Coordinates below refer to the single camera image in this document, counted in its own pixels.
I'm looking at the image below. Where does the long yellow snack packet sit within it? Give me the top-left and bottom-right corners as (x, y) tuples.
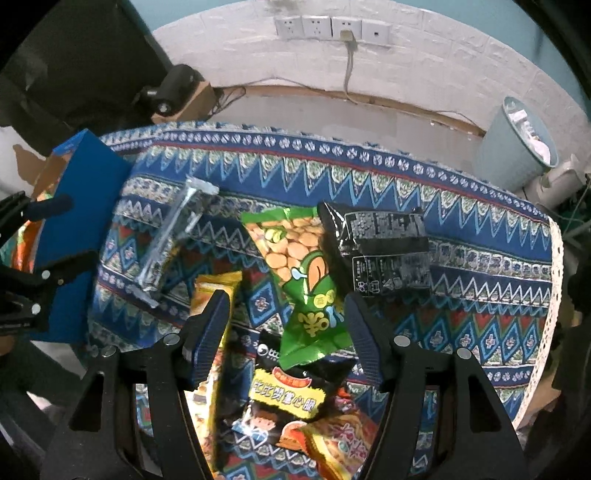
(185, 271), (242, 479)

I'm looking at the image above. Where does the black yellow noodle snack bag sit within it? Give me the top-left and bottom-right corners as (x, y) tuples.
(231, 332), (356, 451)

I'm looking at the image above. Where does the silver foil snack bag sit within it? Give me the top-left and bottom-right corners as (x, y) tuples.
(129, 176), (219, 309)

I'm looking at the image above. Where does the orange yellow striped snack bag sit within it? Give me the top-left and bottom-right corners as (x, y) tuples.
(279, 410), (379, 480)

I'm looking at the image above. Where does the green bean snack bag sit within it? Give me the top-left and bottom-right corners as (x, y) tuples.
(242, 207), (353, 369)

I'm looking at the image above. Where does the black snack bag white text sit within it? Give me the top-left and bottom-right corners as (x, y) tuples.
(318, 202), (432, 298)

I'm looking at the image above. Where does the orange green rice cracker bag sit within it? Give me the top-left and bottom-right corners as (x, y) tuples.
(10, 219), (44, 273)

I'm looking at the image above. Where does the blue cardboard storage box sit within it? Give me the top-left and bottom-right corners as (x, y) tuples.
(30, 130), (131, 344)

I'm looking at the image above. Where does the black hanging cloth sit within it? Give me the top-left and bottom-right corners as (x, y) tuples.
(1, 1), (171, 155)

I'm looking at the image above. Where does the small brown cardboard box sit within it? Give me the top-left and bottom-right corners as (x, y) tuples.
(151, 81), (217, 124)

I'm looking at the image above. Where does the blue patterned tablecloth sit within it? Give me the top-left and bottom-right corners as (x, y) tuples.
(86, 120), (565, 480)

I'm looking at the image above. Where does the light blue waste bin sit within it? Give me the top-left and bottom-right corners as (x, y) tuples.
(473, 96), (560, 192)

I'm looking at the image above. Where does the black camera on box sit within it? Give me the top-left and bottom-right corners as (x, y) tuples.
(134, 64), (204, 117)

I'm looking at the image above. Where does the white wall socket strip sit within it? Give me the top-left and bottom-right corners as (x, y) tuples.
(273, 15), (391, 46)

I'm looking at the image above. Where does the grey plug and cable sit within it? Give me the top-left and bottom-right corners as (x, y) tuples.
(338, 29), (486, 137)

